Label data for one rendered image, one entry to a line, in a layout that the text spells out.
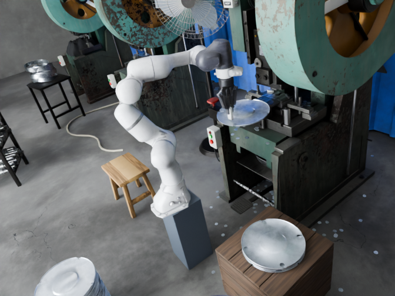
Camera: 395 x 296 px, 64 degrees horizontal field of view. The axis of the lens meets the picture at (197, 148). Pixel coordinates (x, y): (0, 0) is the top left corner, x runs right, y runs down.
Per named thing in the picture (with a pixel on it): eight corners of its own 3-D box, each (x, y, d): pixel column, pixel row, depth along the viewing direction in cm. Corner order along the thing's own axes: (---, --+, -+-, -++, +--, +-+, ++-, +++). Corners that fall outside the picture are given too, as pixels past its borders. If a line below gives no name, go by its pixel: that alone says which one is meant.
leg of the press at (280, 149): (287, 246, 189) (283, 112, 141) (273, 236, 197) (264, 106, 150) (374, 174, 228) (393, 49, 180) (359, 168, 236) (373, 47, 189)
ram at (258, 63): (271, 87, 168) (267, 30, 153) (251, 82, 180) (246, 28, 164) (293, 76, 176) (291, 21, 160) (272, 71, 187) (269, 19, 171)
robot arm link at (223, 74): (211, 67, 156) (213, 78, 158) (228, 71, 146) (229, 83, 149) (231, 59, 161) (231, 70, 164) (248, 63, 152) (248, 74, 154)
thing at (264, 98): (250, 139, 174) (248, 117, 167) (234, 131, 185) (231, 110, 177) (281, 121, 185) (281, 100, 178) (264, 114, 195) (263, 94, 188)
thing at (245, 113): (228, 99, 191) (228, 98, 190) (275, 100, 177) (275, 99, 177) (208, 124, 171) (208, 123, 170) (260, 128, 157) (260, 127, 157)
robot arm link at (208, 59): (195, 70, 156) (201, 76, 147) (190, 43, 149) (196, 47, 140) (229, 61, 159) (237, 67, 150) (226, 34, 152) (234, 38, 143)
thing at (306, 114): (310, 120, 169) (311, 103, 164) (285, 112, 182) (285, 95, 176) (317, 115, 172) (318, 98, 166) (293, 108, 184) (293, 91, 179)
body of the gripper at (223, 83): (227, 72, 162) (229, 89, 166) (214, 78, 158) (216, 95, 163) (237, 75, 156) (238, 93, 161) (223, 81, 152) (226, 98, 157)
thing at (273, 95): (281, 108, 180) (281, 101, 177) (263, 101, 191) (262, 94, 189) (293, 102, 184) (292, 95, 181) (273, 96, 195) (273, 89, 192)
